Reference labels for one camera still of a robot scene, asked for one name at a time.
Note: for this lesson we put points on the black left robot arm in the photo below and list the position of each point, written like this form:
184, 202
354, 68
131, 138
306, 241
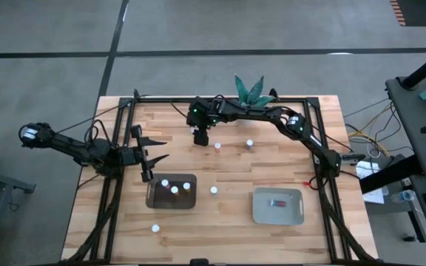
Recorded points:
69, 146

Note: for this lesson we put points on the black table-level camera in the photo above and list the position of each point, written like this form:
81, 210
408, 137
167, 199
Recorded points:
199, 262

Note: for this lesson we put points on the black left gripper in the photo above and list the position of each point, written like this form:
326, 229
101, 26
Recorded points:
137, 156

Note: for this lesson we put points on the black frame clamp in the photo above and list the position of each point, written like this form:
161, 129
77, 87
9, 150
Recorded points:
272, 93
136, 93

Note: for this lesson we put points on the dark grey side desk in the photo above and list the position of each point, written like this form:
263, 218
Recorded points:
409, 122

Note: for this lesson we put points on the white paper sheet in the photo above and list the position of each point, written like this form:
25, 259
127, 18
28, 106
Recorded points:
368, 168

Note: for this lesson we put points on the dark mat orange striped edge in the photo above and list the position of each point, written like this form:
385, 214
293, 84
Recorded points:
420, 13

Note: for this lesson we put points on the black aluminium rig frame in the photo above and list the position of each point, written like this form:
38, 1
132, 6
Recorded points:
161, 100

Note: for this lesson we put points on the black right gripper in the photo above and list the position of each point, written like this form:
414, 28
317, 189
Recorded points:
202, 114

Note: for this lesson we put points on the dark translucent plastic bin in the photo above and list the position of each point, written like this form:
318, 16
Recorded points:
161, 201

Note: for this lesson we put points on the black round pole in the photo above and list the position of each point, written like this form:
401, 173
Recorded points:
425, 68

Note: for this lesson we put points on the black stand beam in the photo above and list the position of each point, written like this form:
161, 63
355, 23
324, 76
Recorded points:
387, 177

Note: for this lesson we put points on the clear water bottle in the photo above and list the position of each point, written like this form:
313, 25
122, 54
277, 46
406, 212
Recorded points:
405, 196

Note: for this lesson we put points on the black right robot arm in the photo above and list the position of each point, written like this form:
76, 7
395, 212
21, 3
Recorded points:
272, 112

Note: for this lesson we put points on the green leafy plant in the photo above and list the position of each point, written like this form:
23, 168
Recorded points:
251, 92

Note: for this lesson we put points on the white capped pill bottle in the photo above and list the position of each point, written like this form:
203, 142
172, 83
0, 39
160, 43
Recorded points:
155, 228

